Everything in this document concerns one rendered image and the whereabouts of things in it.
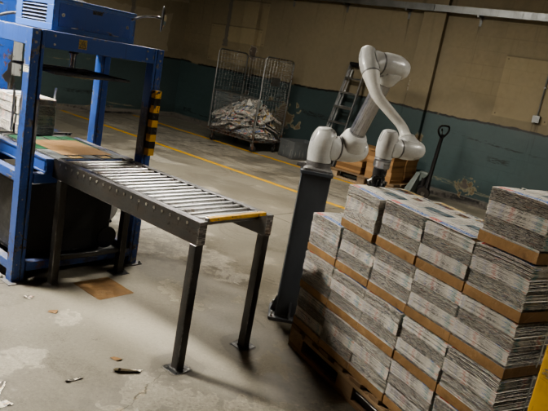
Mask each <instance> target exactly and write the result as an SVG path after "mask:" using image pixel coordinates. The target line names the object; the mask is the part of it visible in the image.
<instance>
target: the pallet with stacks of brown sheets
mask: <svg viewBox="0 0 548 411"><path fill-rule="evenodd" d="M368 145H369V152H368V155H367V157H366V158H365V159H364V160H362V161H358V162H344V161H337V163H336V166H331V167H330V169H331V170H332V171H333V174H334V177H337V178H340V179H345V180H347V181H350V182H353V183H358V184H361V185H367V181H366V180H367V179H371V176H372V175H373V173H372V172H373V168H374V166H373V161H374V158H375V153H376V152H375V150H376V146H373V145H370V144H368ZM418 161H419V159H418V160H413V161H409V160H402V159H399V158H392V159H391V164H390V168H389V170H387V175H386V177H385V181H386V182H387V185H386V186H385V188H403V189H404V188H405V186H406V185H407V184H408V182H409V181H410V180H411V178H412V177H413V176H414V175H415V173H416V169H417V164H418ZM340 171H341V174H340ZM343 174H351V175H356V176H357V179H356V181H355V180H353V179H348V178H345V177H342V176H339V175H343Z"/></svg>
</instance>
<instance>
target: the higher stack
mask: <svg viewBox="0 0 548 411"><path fill-rule="evenodd" d="M523 189H526V188H522V189H519V188H508V187H494V186H493V187H492V190H491V193H490V197H489V199H490V200H489V201H488V202H489V203H488V206H487V207H488V208H487V210H488V211H486V213H487V214H486V215H485V218H484V224H483V225H484V226H483V227H482V228H481V230H484V231H486V232H489V233H491V234H493V235H495V236H499V237H500V238H503V239H505V240H507V241H510V242H513V243H515V244H516V245H520V246H523V247H524V248H527V249H529V250H532V251H534V252H537V253H539V254H548V192H547V191H540V190H527V189H526V190H523ZM476 245H477V246H476V247H475V252H474V255H472V260H471V261H472V262H471V265H470V268H471V270H470V274H469V277H468V280H467V282H466V283H467V284H468V285H470V286H472V287H474V288H476V289H478V290H479V291H481V292H483V293H485V294H487V295H488V296H490V297H492V298H495V299H496V300H498V301H499V302H501V303H504V304H505V305H507V306H509V307H512V308H513V309H515V310H516V311H518V312H521V313H523V312H548V265H536V264H533V263H530V262H529V261H526V260H524V259H521V258H519V257H517V256H515V255H513V254H510V253H507V252H506V251H504V250H500V249H498V248H497V247H494V246H492V245H489V244H487V243H485V242H476ZM458 306H460V309H458V310H459V311H458V316H457V319H456V320H455V321H456V322H455V323H453V331H452V335H453V336H454V337H456V338H458V339H459V340H461V341H462V342H464V343H465V344H467V345H468V346H470V347H472V348H473V349H475V350H476V351H478V352H479V353H481V354H482V355H484V356H486V357H487V358H489V359H490V360H491V361H493V362H494V363H496V364H497V365H499V366H501V367H502V368H503V369H504V372H505V369H513V368H519V367H524V366H530V365H536V367H537V366H538V365H541V363H542V361H543V358H544V355H545V352H546V348H547V344H548V321H543V322H532V323H520V324H518V323H516V322H515V321H513V320H511V319H509V318H507V317H506V316H503V315H502V314H500V313H499V312H496V311H494V310H493V309H492V308H490V307H487V306H485V305H484V304H482V303H480V302H478V301H477V300H475V299H473V298H471V297H470V296H468V295H466V294H464V295H463V296H461V299H460V305H458ZM442 370H443V373H442V375H441V380H440V385H441V386H442V387H443V388H444V389H445V390H447V391H448V392H450V393H451V394H452V395H453V396H455V397H456V398H458V399H459V400H460V401H461V402H462V403H463V404H465V405H466V406H467V407H469V408H470V409H472V410H473V411H528V406H529V403H530V400H531V397H532V394H533V390H534V387H535V384H536V381H537V376H538V374H534V375H528V376H522V377H516V378H505V379H500V378H499V377H498V376H496V375H495V374H493V373H491V372H490V371H488V370H487V369H486V368H484V367H483V366H482V365H480V364H478V363H477V362H475V361H474V360H472V359H471V358H470V357H468V356H466V355H465V354H463V353H462V352H460V351H459V350H458V349H456V348H455V347H453V346H449V347H448V350H447V354H446V358H444V367H443V368H442ZM504 372H503V373H504ZM434 402H435V403H434V404H433V409H432V411H458V410H457V409H455V408H454V407H453V406H452V405H451V404H450V403H449V402H447V401H446V400H444V399H443V398H442V397H441V396H435V401H434Z"/></svg>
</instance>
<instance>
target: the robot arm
mask: <svg viewBox="0 0 548 411"><path fill-rule="evenodd" d="M359 66H360V72H361V74H362V77H363V79H364V81H365V84H366V86H367V88H368V91H369V93H368V95H367V97H366V99H365V101H364V103H363V105H362V107H361V109H360V111H359V113H358V114H357V116H356V119H355V121H354V122H353V124H352V126H351V128H348V129H346V130H345V131H344V132H343V133H342V134H341V135H340V136H337V133H336V131H335V130H334V129H333V128H331V127H327V126H319V127H318V128H316V129H315V131H314V132H313V134H312V137H311V139H310V143H309V146H308V150H307V160H306V161H298V163H297V165H298V166H302V167H303V170H310V171H315V172H319V173H324V174H327V175H331V174H332V172H331V169H330V163H331V161H334V160H335V161H344V162H358V161H362V160H364V159H365V158H366V157H367V155H368V152H369V145H368V144H367V138H366V135H365V134H366V132H367V130H368V129H369V127H370V125H371V123H372V121H373V119H374V117H375V116H376V114H377V112H378V110H379V109H381V110H382V111H383V112H384V113H385V115H386V116H387V117H388V118H389V119H390V120H391V122H392V123H393V124H394V125H395V126H396V128H397V130H398V131H399V134H400V137H399V136H398V133H397V131H396V130H391V129H385V130H383V131H382V133H381V134H380V136H379V138H378V142H377V146H376V150H375V152H376V153H375V158H374V161H373V166H374V168H373V172H372V173H373V175H372V176H371V179H367V180H366V181H367V185H368V186H372V187H382V188H385V186H386V185H387V182H386V181H385V177H386V175H387V170H389V168H390V164H391V159H392V158H399V159H402V160H409V161H413V160H418V159H419V158H421V157H423V156H424V154H425V152H426V149H425V146H424V144H423V143H421V142H419V141H418V140H417V139H416V137H415V135H412V134H411V133H410V131H409V128H408V126H407V125H406V123H405V122H404V120H403V119H402V117H401V116H400V115H399V114H398V112H397V111H396V110H395V109H394V108H393V107H392V106H391V104H390V103H389V102H388V100H387V99H386V98H385V97H386V95H387V92H388V91H389V89H390V88H391V87H393V86H394V85H395V84H396V83H397V82H398V81H399V80H403V79H405V78H406V77H407V76H408V75H409V73H410V69H411V67H410V63H409V62H408V61H407V60H406V59H405V58H404V57H402V56H400V55H396V54H393V53H389V52H381V51H376V50H375V48H374V47H373V46H369V45H367V46H363V47H362V48H361V50H360V54H359Z"/></svg>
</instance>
